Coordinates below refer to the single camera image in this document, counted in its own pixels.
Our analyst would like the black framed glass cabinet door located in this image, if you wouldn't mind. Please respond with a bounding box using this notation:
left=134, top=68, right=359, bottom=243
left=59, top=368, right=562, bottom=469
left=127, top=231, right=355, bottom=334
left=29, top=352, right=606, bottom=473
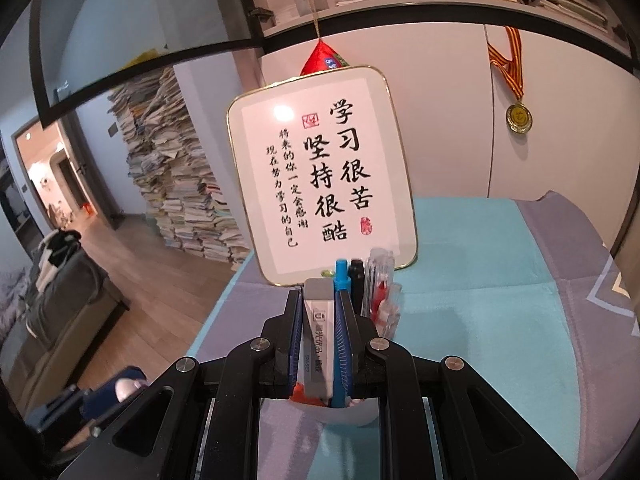
left=27, top=0, right=266, bottom=128

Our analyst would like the open wooden doorway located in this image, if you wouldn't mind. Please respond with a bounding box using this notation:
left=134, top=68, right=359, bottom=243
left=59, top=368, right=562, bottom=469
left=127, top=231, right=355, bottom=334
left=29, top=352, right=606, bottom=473
left=12, top=115, right=126, bottom=241

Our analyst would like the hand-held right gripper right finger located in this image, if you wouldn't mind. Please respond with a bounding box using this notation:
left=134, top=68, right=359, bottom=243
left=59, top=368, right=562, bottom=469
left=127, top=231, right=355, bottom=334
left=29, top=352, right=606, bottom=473
left=334, top=287, right=581, bottom=480

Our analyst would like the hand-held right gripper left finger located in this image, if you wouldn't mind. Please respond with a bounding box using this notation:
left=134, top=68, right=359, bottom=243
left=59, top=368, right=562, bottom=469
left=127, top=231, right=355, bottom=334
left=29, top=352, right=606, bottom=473
left=57, top=287, right=306, bottom=480

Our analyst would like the white framed calligraphy sign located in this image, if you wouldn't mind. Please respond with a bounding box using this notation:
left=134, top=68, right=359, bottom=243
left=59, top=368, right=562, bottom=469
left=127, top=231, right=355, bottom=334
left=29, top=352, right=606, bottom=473
left=226, top=65, right=418, bottom=288

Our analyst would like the tall floor pile of books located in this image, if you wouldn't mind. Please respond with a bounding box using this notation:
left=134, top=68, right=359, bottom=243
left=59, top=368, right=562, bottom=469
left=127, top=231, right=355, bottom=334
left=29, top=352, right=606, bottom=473
left=107, top=65, right=251, bottom=266

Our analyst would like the translucent white pen holder cup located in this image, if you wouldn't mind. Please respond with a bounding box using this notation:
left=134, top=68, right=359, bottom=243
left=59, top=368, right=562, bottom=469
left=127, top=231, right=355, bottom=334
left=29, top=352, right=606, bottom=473
left=289, top=305, right=403, bottom=428

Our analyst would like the stack of worn workbooks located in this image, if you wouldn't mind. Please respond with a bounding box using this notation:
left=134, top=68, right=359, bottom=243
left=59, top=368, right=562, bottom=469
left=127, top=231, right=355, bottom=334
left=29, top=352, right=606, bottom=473
left=520, top=0, right=610, bottom=36

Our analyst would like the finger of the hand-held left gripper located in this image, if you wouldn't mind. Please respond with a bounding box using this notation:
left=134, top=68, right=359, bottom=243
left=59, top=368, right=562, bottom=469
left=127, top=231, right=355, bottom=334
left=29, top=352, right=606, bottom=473
left=80, top=366, right=148, bottom=423

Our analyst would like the red gel pen clear cap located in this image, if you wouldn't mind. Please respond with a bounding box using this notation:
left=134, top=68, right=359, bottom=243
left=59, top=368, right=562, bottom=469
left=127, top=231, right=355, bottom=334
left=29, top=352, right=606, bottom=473
left=365, top=247, right=397, bottom=331

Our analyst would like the white sleeved grey eraser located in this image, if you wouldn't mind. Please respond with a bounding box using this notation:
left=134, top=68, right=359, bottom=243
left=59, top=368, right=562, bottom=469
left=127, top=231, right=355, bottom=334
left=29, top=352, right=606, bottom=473
left=301, top=277, right=341, bottom=406

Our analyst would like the black and white cloth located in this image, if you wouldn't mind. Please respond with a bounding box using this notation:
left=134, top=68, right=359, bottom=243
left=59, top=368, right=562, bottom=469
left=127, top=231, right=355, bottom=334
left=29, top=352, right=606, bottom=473
left=30, top=230, right=83, bottom=281

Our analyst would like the grey sofa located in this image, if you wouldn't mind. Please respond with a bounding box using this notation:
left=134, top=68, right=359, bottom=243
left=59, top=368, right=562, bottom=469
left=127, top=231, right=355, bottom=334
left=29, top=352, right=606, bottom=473
left=0, top=230, right=131, bottom=411

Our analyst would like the teal and grey table cloth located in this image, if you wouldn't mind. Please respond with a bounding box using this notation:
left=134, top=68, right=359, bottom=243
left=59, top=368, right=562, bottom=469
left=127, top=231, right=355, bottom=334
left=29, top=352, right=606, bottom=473
left=185, top=191, right=640, bottom=480

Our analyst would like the pale pink small object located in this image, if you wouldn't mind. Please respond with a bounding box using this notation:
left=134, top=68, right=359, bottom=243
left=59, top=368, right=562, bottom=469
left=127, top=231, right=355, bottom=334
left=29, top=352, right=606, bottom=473
left=114, top=379, right=148, bottom=402

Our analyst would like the red hanging pouch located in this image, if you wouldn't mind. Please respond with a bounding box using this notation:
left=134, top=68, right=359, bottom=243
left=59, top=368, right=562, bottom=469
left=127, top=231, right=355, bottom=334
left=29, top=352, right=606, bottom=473
left=300, top=0, right=353, bottom=77

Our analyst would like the gold medal striped ribbon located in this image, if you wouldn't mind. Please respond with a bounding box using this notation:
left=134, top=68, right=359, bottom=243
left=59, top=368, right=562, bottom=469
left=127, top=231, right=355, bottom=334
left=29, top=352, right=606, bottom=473
left=487, top=25, right=533, bottom=135

